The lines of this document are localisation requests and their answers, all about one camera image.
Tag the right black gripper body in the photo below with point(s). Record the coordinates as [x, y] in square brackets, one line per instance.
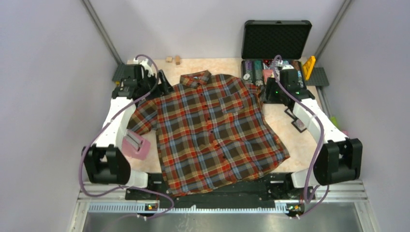
[274, 91]

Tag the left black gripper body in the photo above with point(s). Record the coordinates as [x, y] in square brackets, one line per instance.
[161, 89]

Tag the plaid flannel shirt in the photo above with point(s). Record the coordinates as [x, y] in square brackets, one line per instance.
[210, 132]

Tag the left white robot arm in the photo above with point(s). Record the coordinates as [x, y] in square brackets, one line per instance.
[106, 159]

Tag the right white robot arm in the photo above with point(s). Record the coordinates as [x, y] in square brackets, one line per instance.
[337, 158]

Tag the black brooch display tray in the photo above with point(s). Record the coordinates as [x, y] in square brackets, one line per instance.
[297, 123]

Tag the yellow plastic toy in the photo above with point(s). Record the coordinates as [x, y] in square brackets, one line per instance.
[308, 67]

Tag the left grey baseplate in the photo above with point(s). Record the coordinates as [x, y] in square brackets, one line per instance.
[123, 71]

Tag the grey baseplate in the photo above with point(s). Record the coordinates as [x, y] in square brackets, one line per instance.
[123, 71]
[318, 78]

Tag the right grey baseplate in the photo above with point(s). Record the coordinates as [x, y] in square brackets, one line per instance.
[318, 78]

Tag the black poker chip case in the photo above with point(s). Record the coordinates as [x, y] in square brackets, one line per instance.
[264, 39]

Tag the green pink toy pieces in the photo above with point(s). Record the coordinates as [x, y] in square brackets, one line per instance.
[334, 121]

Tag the pink metronome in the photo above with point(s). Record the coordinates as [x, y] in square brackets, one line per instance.
[135, 146]

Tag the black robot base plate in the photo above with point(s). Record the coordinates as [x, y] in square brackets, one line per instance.
[262, 193]

